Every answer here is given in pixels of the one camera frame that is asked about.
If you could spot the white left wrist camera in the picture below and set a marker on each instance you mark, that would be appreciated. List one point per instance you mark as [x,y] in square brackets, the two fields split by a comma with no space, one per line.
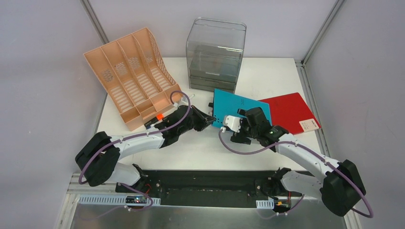
[179,103]

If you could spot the teal folder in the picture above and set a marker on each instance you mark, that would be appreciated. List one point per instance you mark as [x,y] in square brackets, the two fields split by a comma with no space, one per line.
[225,103]

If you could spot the red folder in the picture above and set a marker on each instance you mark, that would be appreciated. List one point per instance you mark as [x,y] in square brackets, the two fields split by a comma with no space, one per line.
[291,112]

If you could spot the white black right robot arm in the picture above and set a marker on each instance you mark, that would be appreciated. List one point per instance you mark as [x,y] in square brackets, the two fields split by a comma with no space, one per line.
[337,184]

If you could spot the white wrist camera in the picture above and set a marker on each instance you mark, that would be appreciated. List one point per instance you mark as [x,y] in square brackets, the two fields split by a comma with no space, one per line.
[232,123]
[179,103]

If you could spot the peach plastic file organizer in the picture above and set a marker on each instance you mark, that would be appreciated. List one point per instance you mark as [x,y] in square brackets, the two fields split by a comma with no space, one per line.
[132,71]

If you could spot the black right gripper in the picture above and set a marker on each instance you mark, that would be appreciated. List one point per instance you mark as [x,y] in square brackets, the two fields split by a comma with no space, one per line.
[240,137]

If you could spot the smoked clear drawer box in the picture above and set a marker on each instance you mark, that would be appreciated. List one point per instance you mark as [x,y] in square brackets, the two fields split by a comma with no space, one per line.
[214,52]

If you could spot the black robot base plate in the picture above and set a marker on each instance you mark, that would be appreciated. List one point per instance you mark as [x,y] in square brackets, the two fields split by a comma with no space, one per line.
[224,189]

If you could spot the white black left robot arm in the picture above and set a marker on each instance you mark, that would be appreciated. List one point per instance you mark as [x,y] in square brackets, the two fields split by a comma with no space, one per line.
[99,159]

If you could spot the aluminium frame rail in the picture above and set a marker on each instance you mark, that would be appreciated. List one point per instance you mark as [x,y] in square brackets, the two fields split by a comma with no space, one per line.
[105,194]

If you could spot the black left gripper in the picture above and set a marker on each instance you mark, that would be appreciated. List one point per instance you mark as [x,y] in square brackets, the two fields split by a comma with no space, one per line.
[198,119]

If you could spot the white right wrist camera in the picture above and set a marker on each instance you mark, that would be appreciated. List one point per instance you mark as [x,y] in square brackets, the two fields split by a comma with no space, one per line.
[232,123]

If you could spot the black highlighter orange cap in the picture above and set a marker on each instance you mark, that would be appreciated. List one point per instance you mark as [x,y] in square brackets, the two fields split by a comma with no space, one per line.
[154,120]

